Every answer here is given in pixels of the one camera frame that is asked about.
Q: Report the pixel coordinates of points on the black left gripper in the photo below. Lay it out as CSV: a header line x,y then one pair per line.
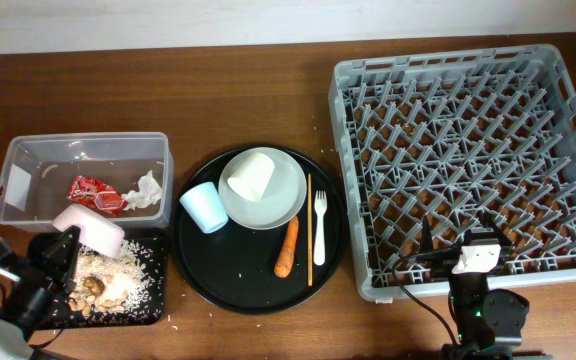
x,y
38,261

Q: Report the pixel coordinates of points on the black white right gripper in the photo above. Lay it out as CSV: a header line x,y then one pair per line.
x,y
504,249

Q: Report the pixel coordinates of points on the pink bowl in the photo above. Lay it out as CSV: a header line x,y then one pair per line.
x,y
96,232

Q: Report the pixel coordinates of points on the peanut shells and rice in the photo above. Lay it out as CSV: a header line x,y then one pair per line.
x,y
108,280

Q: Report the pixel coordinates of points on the red snack wrapper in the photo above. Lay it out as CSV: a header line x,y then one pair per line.
x,y
97,195

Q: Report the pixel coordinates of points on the white tissue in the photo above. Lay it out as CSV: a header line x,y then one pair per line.
x,y
149,192

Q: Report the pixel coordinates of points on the light blue plastic cup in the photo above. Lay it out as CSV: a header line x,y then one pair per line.
x,y
203,204

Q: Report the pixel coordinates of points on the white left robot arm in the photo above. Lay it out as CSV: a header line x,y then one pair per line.
x,y
15,344

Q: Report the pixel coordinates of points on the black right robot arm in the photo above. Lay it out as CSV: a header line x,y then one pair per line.
x,y
489,321

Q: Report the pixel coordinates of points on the grey dishwasher rack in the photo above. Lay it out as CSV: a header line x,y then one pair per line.
x,y
448,136

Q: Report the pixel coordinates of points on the black rectangular tray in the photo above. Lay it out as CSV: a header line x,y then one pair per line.
x,y
153,305

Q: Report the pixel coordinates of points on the clear plastic bin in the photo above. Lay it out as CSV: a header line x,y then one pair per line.
x,y
39,170

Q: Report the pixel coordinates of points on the white plastic fork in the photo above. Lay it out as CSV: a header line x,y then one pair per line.
x,y
320,207

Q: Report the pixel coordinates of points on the wooden chopstick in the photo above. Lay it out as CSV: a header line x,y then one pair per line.
x,y
309,232

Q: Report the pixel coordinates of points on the black round tray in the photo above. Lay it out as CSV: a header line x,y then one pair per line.
x,y
233,267

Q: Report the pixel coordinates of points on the grey round plate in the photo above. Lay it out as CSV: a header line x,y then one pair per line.
x,y
282,200

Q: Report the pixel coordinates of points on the orange carrot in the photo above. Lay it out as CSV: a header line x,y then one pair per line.
x,y
285,260

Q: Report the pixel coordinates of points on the white paper cup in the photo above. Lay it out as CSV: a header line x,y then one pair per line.
x,y
249,174

